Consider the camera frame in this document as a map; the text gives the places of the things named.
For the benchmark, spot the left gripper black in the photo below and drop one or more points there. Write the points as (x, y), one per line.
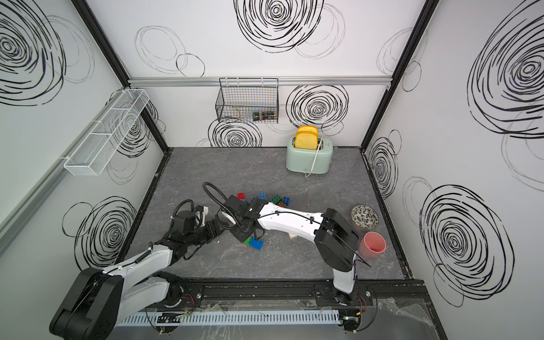
(217, 229)

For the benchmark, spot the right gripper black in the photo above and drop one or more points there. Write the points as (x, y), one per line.
(234, 230)

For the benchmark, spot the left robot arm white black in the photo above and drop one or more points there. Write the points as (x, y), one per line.
(100, 299)

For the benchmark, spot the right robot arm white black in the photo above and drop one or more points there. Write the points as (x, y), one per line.
(334, 237)

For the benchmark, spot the mint green toaster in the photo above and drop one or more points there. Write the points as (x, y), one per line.
(310, 161)

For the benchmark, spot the yellow toast slice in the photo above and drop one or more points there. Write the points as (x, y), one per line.
(307, 138)

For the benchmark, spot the patterned ceramic bowl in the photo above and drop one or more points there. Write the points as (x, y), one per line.
(364, 217)

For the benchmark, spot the pink plastic cup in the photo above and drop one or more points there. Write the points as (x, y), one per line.
(372, 245)

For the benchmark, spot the white cable duct strip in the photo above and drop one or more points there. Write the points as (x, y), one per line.
(233, 318)

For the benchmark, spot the black wire wall basket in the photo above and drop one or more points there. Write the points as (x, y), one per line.
(248, 104)

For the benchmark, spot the white wire wall shelf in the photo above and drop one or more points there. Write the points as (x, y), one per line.
(119, 130)

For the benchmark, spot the grey wall rail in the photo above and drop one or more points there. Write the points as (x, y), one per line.
(149, 82)

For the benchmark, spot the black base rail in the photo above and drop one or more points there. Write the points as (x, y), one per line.
(322, 291)

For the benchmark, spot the black corner frame post right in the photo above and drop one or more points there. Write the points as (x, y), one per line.
(415, 37)

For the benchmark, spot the black corner frame post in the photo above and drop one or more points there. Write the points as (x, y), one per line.
(93, 26)
(415, 37)

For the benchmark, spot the black corner frame post left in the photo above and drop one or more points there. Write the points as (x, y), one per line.
(93, 26)

